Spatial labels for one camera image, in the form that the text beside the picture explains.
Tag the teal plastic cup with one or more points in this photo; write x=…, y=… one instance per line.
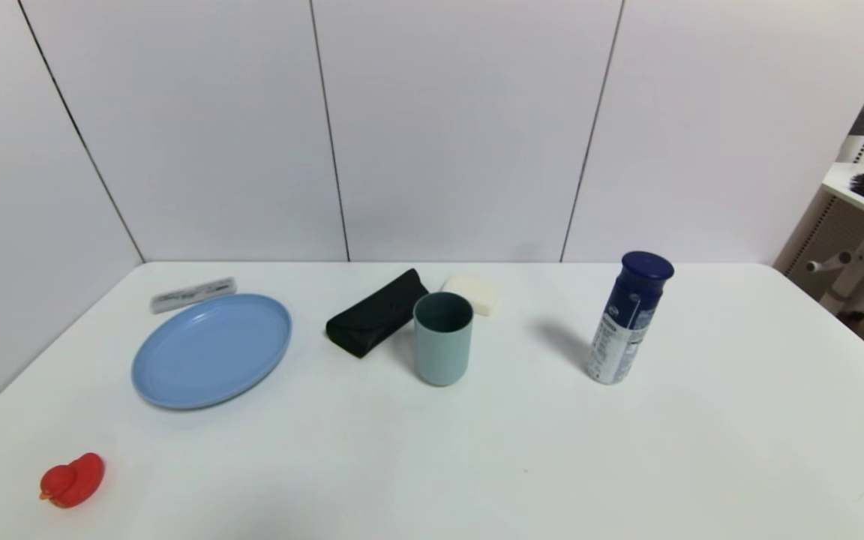
x=443, y=352

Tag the blue plastic plate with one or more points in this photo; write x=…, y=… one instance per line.
x=211, y=349

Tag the white soap bar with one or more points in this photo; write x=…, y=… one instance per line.
x=478, y=294

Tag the black glasses case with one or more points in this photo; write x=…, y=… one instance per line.
x=368, y=319

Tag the blue and white spray can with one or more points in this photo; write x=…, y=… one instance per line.
x=627, y=322

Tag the grey translucent long case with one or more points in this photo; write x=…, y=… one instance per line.
x=184, y=295

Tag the red rubber duck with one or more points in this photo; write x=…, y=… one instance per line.
x=76, y=480

